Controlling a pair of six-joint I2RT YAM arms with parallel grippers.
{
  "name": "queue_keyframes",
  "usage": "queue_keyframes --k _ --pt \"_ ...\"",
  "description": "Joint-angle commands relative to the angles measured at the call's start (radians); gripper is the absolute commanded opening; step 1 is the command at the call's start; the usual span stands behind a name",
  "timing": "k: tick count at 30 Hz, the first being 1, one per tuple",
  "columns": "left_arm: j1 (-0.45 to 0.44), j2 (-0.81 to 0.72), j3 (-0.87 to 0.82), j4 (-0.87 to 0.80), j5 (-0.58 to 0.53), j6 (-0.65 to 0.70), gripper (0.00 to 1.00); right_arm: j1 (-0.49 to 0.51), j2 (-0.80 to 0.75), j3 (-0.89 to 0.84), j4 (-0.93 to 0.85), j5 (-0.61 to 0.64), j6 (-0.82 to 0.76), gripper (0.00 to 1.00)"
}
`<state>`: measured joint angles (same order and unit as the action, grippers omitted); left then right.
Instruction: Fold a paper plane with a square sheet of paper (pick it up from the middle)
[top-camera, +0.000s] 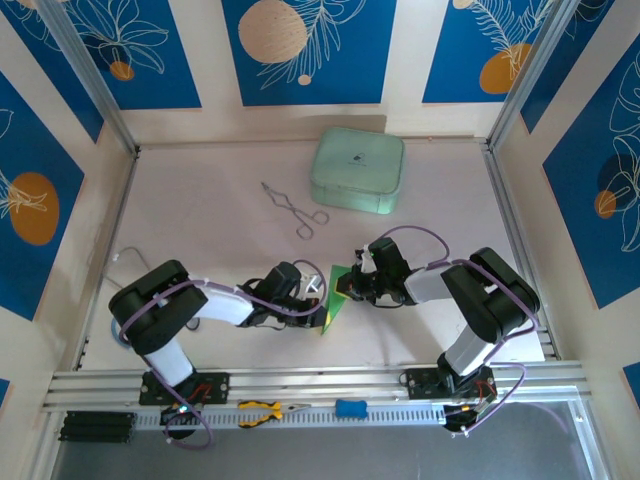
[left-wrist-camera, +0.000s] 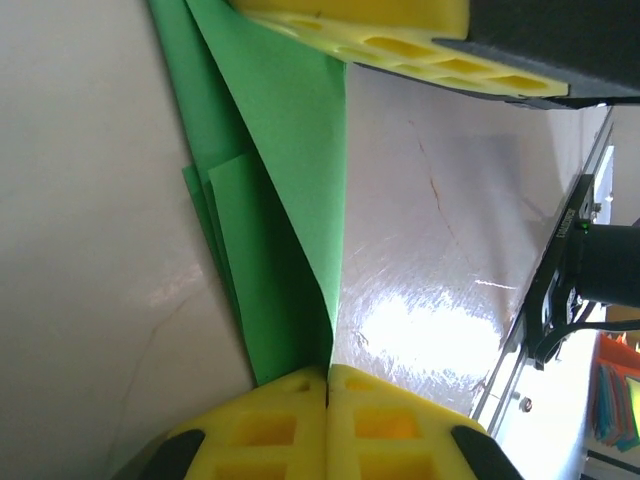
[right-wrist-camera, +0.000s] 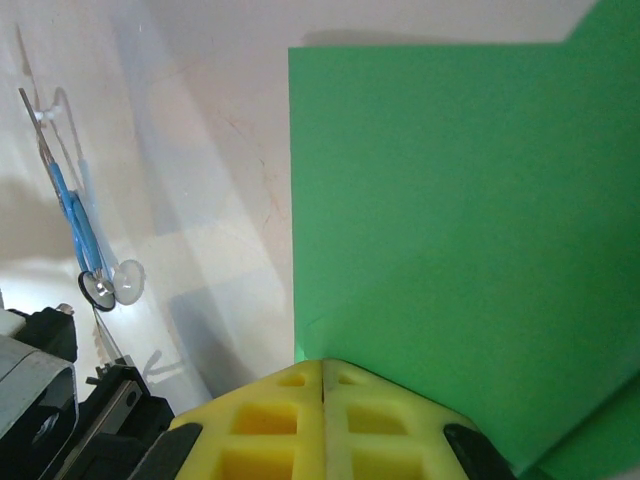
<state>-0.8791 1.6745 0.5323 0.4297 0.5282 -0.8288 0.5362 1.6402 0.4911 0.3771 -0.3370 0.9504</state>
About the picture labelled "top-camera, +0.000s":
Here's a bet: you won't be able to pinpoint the mint green zip case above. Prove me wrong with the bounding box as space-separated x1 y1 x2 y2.
308 126 406 216

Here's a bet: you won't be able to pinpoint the yellow handled pliers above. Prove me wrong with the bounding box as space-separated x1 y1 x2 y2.
237 399 312 429

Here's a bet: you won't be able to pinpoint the aluminium corner post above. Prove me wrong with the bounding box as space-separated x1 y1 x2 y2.
37 0 142 157
487 0 616 151

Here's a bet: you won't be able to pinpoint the metal scissor tongs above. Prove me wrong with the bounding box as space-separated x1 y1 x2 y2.
259 181 330 242

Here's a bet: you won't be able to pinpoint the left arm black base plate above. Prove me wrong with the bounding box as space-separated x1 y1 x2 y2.
138 370 231 406

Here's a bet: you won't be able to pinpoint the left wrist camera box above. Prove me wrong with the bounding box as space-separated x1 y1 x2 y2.
298 271 325 296

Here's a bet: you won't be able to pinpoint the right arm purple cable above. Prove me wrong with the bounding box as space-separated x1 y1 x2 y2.
377 225 541 439

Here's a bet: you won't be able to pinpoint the aluminium frame rail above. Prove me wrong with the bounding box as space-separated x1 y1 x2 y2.
42 358 594 414

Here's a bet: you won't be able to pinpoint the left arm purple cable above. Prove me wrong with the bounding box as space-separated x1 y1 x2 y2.
119 258 329 449

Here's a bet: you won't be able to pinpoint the slotted grey cable duct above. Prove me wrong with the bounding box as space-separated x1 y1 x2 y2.
134 402 451 432

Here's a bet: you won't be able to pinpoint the aluminium side rail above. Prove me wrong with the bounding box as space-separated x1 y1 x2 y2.
484 144 559 361
74 147 141 371

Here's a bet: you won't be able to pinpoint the blue bone shaped block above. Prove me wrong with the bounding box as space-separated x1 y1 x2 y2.
334 398 369 419

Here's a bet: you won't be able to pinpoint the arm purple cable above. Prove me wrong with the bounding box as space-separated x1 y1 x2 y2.
119 258 329 449
377 225 541 439

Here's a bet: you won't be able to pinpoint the green paper sheet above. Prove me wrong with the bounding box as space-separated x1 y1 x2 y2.
319 264 359 335

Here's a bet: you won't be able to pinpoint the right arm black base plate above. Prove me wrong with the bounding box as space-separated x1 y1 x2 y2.
399 367 496 401

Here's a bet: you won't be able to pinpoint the black stacked blocks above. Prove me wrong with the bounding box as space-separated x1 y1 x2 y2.
58 410 137 444

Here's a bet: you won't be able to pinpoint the black controller board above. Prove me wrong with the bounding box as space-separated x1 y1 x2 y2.
159 402 204 429
442 399 497 436

